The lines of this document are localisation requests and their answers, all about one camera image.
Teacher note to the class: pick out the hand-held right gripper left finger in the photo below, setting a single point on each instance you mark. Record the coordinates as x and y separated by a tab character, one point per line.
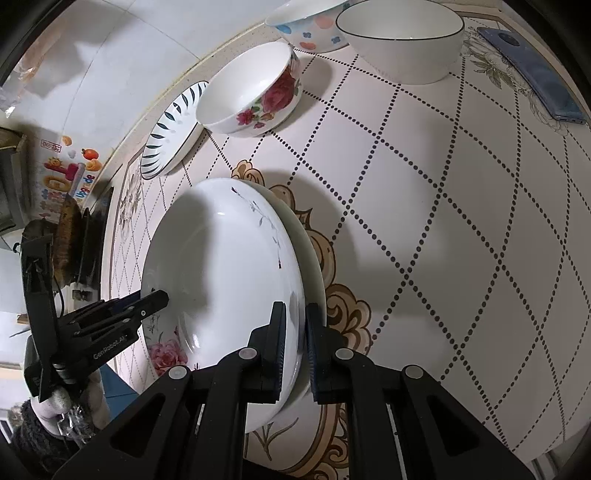
280	351

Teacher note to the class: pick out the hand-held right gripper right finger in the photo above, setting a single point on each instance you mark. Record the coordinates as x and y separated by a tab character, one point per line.
312	360

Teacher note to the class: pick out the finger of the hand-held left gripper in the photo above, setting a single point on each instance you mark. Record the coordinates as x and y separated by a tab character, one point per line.
99	310
154	301

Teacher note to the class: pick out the white plate with grey branch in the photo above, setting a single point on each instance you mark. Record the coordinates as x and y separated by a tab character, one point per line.
221	267

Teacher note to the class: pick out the cream white plate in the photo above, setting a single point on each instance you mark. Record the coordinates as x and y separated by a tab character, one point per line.
313	263

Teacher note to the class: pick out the white plate with leaf pattern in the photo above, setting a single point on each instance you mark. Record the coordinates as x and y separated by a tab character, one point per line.
168	134

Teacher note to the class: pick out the white bowl with rose print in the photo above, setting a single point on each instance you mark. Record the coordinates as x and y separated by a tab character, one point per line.
240	87

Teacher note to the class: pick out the white bowl with colourful dots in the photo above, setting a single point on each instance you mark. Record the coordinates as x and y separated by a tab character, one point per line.
300	23

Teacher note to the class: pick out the white bowl with black rim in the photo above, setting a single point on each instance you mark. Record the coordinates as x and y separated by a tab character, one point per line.
401	46

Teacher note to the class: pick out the black induction cooktop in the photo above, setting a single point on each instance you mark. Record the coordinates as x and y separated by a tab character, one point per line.
94	240

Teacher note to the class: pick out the dark frying pan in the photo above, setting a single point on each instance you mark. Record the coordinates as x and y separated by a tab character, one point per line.
67	240

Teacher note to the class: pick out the diamond-patterned floral tablecloth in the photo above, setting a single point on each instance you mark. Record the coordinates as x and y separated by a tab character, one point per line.
438	207

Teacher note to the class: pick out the blue smartphone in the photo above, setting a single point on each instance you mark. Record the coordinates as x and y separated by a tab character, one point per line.
531	74

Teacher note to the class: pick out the colourful cartoon wall sticker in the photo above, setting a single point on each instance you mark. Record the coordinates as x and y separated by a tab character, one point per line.
60	175

